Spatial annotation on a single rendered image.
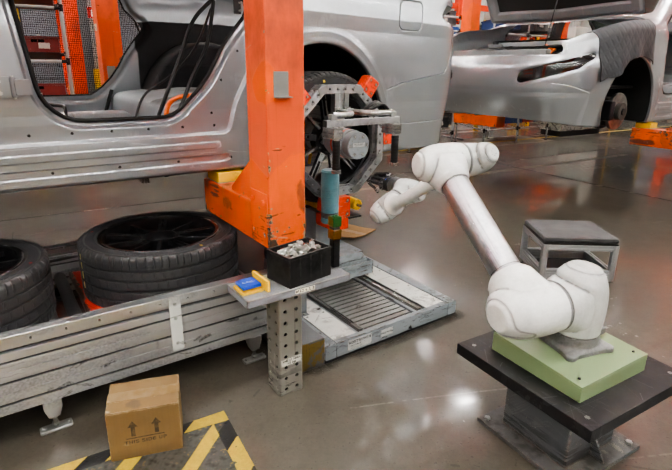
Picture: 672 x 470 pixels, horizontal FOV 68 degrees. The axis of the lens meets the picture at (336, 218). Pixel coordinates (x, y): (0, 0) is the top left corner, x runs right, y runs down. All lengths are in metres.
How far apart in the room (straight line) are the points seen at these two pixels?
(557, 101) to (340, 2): 2.45
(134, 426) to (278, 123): 1.11
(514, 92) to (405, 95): 1.86
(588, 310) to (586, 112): 3.15
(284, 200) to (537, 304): 0.97
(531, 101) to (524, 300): 3.22
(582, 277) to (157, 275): 1.48
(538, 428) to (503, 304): 0.51
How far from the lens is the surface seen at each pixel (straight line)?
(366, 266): 2.79
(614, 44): 4.76
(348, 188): 2.55
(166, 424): 1.81
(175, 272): 2.04
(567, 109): 4.60
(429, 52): 3.03
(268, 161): 1.86
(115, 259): 2.07
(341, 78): 2.55
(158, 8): 4.09
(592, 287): 1.66
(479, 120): 6.52
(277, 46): 1.85
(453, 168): 1.78
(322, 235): 2.71
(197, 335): 2.05
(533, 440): 1.91
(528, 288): 1.56
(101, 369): 2.00
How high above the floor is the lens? 1.21
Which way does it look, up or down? 17 degrees down
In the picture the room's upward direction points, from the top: 1 degrees clockwise
